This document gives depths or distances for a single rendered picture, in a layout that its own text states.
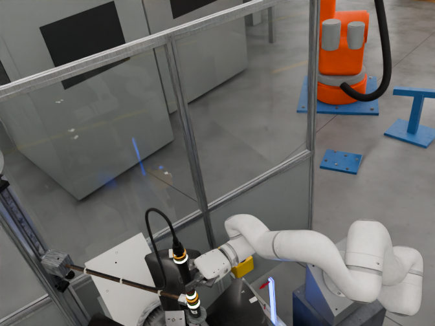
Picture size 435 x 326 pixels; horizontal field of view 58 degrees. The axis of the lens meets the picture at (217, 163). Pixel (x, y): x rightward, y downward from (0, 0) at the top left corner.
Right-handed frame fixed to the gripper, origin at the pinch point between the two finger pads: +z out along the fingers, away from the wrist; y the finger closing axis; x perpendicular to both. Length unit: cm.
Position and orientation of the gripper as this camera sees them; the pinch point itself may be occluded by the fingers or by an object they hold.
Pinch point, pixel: (187, 281)
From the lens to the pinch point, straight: 137.6
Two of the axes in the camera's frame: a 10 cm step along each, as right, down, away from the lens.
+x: -1.2, -7.8, -6.1
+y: -5.6, -4.6, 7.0
